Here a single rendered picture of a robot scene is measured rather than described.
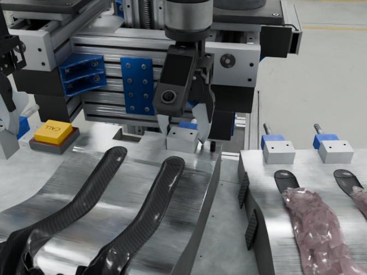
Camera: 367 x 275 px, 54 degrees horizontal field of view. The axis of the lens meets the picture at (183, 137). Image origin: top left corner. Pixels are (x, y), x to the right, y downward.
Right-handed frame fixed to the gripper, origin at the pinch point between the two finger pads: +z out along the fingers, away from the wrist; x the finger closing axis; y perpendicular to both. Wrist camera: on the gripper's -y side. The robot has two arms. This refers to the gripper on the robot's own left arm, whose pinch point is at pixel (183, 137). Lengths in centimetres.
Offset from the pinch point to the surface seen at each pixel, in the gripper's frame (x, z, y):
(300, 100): -33, 90, 187
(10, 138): 26.7, -3.0, -12.4
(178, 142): 0.2, -0.6, -2.4
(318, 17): -47, 90, 387
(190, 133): -1.3, -1.1, -0.1
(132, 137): 11.0, 3.3, 1.4
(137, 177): 4.9, 1.8, -10.7
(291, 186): -20.3, 5.4, -1.6
